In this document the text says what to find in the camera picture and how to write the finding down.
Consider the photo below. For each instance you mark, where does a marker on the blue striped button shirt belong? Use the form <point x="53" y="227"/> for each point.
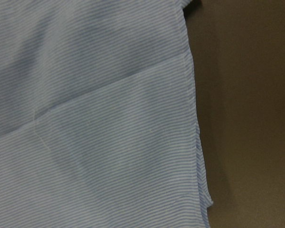
<point x="98" y="120"/>

